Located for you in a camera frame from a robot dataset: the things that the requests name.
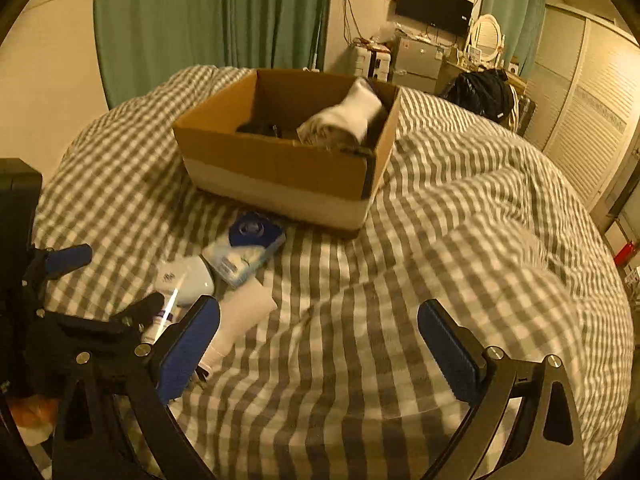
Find narrow green curtain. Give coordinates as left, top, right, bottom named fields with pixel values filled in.
left=481, top=0, right=551, bottom=79

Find wide green curtain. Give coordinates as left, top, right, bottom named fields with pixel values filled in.
left=91, top=0, right=336, bottom=109

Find blue round container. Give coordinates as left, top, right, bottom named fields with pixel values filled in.
left=228, top=211, right=287, bottom=252

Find large white tube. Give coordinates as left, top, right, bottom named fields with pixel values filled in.
left=199, top=277, right=279, bottom=369

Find white appliance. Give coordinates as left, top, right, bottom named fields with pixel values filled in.
left=349, top=42, right=391, bottom=82

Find black bag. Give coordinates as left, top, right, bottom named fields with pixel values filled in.
left=442, top=68, right=517, bottom=122

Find small silver fridge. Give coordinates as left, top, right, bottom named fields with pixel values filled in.
left=387, top=37, right=447, bottom=94

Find white tissue pack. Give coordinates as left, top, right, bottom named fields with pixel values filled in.
left=201, top=238, right=281, bottom=289

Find grey white checked blanket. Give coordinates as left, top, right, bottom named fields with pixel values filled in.
left=30, top=65, right=636, bottom=480

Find white grey cloth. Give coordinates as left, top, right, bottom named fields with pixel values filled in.
left=296, top=77, right=385, bottom=149

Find black wall television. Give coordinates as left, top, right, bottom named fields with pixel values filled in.
left=394, top=0, right=475, bottom=37

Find dark item in box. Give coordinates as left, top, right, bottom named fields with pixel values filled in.
left=235, top=121, right=301, bottom=140

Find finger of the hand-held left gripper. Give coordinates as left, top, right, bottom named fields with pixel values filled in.
left=22, top=243, right=94, bottom=291
left=37, top=291, right=167, bottom=348

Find white louvred wardrobe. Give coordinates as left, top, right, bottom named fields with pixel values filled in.
left=522, top=4, right=640, bottom=213

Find white oval mirror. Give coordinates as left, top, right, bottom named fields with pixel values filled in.
left=467, top=14, right=505, bottom=62

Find wall cables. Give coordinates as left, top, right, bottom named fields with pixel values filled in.
left=342, top=0, right=367, bottom=45

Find cardboard box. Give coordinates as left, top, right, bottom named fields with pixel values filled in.
left=172, top=68, right=401, bottom=234

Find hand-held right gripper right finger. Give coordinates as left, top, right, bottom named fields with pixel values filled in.
left=416, top=299, right=587, bottom=480

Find white rounded device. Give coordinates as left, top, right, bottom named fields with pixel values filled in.
left=152, top=255, right=216, bottom=307

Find orange soft item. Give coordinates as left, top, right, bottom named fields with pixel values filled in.
left=10, top=394, right=59, bottom=427

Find small white tube purple label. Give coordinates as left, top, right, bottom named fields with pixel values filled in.
left=141, top=287, right=182, bottom=345

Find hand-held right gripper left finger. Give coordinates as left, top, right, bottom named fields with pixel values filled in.
left=50, top=295, right=221, bottom=480

